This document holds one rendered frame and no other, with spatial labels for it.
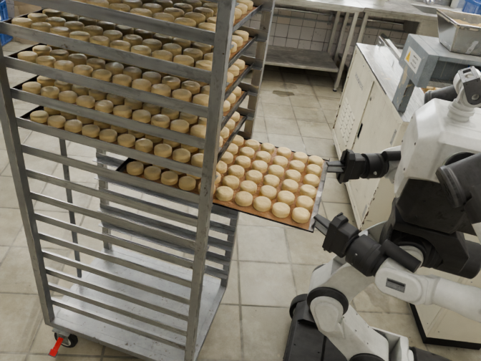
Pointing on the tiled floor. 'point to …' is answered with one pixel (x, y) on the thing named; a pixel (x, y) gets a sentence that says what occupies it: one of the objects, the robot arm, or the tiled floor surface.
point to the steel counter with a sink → (288, 59)
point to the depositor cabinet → (370, 129)
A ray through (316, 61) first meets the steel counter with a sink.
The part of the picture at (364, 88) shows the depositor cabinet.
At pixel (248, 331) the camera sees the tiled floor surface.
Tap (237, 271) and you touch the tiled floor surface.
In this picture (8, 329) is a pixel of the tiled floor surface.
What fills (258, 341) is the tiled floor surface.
